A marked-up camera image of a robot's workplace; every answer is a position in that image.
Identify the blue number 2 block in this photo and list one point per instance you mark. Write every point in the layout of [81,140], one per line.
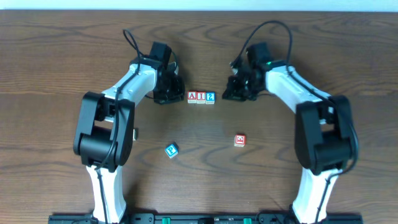
[210,98]

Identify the butterfly wooden block green side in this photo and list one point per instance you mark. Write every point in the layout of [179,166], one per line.
[134,136]

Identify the red letter I block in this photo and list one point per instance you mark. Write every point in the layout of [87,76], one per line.
[201,97]

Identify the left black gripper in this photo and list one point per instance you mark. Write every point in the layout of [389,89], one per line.
[170,92]

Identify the blue letter P block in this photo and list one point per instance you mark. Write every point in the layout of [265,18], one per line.
[171,150]

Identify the red letter A block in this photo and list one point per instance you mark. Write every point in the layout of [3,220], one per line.
[192,97]

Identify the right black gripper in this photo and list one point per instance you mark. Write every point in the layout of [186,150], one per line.
[237,88]

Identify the black mounting rail base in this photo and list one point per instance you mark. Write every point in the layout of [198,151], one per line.
[150,218]

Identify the red picture wooden block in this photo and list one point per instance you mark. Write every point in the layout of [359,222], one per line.
[239,140]

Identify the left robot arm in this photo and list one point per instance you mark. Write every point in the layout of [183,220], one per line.
[105,129]

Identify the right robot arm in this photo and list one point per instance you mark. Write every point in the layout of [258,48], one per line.
[325,140]

